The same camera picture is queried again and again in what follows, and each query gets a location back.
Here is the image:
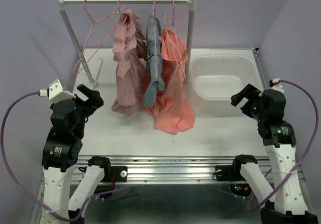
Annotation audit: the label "blue denim skirt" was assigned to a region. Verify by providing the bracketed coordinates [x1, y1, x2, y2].
[142, 14, 166, 107]

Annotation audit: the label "dusty pink ruffled dress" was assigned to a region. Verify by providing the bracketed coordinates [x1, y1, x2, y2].
[111, 9, 147, 116]

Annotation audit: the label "salmon orange skirt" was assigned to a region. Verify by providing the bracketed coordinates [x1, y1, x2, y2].
[139, 28, 195, 134]

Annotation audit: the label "pink wire hanger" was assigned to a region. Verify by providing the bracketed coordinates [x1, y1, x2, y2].
[163, 0, 186, 82]
[152, 0, 158, 81]
[114, 0, 130, 52]
[73, 0, 127, 76]

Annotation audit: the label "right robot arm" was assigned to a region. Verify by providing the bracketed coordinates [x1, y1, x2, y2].
[231, 79, 318, 223]

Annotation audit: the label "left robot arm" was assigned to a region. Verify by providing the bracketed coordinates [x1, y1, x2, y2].
[40, 83, 112, 223]

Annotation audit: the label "white plastic basket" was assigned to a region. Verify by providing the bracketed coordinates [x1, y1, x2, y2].
[189, 54, 263, 109]

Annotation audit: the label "white clothes rack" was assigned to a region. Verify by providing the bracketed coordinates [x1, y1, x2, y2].
[50, 0, 199, 90]

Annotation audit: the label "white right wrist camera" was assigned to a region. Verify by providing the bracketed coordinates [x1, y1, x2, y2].
[269, 78, 284, 94]

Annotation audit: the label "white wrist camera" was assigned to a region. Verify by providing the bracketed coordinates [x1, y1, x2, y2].
[39, 79, 76, 103]
[269, 78, 284, 94]

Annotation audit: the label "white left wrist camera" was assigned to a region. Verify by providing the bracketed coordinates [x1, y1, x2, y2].
[39, 79, 76, 103]

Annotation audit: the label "empty pink wire hanger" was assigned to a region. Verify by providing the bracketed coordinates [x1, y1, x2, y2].
[73, 0, 127, 76]

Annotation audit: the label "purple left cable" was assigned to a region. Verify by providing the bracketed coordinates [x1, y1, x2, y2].
[1, 91, 136, 221]

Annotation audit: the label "aluminium mounting rail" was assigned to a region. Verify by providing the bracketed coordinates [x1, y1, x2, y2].
[70, 155, 305, 186]

